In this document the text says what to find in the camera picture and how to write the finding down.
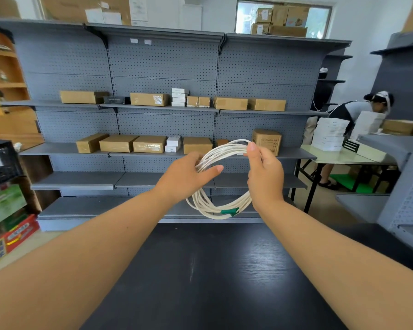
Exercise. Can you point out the person's right hand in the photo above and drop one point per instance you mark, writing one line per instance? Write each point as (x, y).
(266, 178)

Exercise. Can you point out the person's left hand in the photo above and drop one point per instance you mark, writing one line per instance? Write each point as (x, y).
(179, 178)

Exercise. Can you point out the person's right thumb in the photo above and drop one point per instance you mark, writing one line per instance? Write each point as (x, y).
(252, 156)

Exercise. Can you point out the person's left thumb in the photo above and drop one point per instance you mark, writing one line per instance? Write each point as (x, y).
(210, 172)

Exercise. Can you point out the person's right forearm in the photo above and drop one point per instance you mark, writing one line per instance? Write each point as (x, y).
(334, 268)

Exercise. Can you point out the person's left forearm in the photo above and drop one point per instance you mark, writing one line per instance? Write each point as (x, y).
(72, 264)

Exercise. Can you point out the tall brown labelled box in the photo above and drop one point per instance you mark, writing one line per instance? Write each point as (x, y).
(269, 139)

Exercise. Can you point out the tiny brown cardboard box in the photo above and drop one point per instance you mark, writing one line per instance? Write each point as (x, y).
(222, 142)

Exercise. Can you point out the white square box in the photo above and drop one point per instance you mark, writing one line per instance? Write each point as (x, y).
(172, 149)
(173, 141)

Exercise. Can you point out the brown box with clear tape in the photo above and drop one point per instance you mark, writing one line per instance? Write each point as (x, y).
(148, 144)
(146, 99)

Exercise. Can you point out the small brown cardboard box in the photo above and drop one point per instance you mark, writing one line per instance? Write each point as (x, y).
(204, 102)
(192, 101)

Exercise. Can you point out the small white box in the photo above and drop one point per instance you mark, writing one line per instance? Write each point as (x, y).
(179, 95)
(179, 91)
(179, 100)
(178, 104)

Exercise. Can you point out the white folding table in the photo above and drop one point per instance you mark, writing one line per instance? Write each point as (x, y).
(330, 156)

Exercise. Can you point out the stack of white boxes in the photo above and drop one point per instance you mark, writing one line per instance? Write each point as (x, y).
(328, 133)
(368, 123)

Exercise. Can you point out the green plastic stool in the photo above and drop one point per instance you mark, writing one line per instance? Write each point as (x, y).
(344, 183)

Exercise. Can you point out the black slotted basket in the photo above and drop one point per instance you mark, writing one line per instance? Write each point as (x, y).
(350, 146)

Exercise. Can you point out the long grey pegboard shelving unit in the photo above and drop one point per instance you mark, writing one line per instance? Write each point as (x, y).
(165, 65)

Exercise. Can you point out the dark grey shelving unit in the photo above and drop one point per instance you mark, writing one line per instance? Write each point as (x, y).
(334, 72)

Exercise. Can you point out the small black box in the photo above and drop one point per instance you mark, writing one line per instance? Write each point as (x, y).
(113, 100)

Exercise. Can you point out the cardboard box behind window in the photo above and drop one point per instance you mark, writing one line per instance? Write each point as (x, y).
(280, 15)
(297, 17)
(263, 15)
(260, 29)
(288, 31)

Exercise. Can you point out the window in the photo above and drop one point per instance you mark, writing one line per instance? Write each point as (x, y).
(318, 22)

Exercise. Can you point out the long brown cardboard box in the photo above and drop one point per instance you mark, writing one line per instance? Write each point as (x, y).
(79, 97)

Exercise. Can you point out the grey metal shelving unit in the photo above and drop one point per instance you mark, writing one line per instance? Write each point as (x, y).
(402, 82)

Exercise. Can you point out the white paper sheet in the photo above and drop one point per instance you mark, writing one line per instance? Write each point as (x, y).
(138, 10)

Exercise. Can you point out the black plastic crate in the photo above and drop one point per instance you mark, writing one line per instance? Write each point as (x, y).
(3, 164)

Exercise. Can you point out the green printed carton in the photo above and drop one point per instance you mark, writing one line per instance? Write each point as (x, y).
(3, 206)

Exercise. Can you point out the red printed carton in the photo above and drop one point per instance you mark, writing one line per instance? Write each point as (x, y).
(10, 238)

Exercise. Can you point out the wooden shelf unit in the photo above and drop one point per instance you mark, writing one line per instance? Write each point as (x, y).
(7, 96)

